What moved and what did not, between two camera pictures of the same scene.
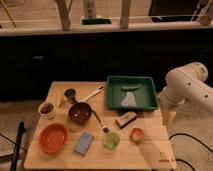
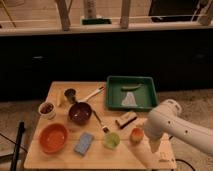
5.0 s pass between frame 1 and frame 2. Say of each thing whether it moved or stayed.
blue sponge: stayed
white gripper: moved
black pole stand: stayed
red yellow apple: stayed
